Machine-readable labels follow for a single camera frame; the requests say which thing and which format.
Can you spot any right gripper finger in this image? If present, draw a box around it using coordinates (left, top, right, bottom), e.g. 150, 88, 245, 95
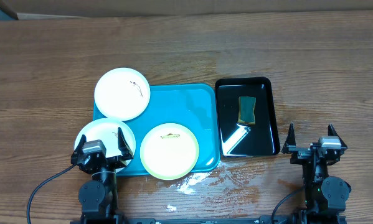
281, 123, 296, 154
328, 124, 347, 149

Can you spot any white plate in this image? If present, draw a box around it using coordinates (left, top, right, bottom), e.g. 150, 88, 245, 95
94, 67, 151, 121
74, 118, 136, 175

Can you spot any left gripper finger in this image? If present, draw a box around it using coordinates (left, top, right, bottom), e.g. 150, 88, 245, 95
117, 127, 133, 159
73, 134, 86, 156

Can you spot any green yellow sponge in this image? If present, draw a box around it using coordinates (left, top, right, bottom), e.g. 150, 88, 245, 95
237, 96, 256, 125

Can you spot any teal plastic tray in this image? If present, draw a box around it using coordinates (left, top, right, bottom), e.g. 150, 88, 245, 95
93, 83, 220, 176

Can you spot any yellow green rimmed plate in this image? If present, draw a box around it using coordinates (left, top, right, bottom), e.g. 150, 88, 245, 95
139, 123, 199, 180

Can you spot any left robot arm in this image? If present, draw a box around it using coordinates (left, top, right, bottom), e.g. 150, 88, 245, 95
70, 128, 133, 224

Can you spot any black rectangular tray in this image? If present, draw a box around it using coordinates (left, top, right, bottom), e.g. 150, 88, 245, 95
215, 77, 280, 157

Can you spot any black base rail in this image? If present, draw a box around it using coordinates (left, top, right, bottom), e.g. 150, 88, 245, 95
70, 214, 349, 224

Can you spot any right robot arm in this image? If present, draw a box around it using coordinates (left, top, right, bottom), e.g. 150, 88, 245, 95
281, 124, 352, 223

